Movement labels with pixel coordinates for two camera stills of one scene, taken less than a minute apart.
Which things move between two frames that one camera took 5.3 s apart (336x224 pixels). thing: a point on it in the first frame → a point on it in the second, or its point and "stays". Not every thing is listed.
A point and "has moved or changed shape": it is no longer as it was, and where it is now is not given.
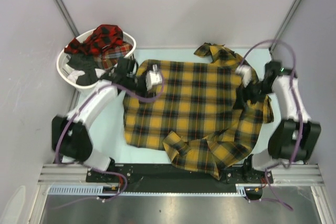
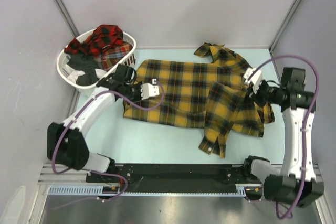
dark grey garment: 87,63 stays
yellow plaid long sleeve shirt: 193,110 has moved or changed shape
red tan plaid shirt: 110,54 stays
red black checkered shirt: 102,36 stays
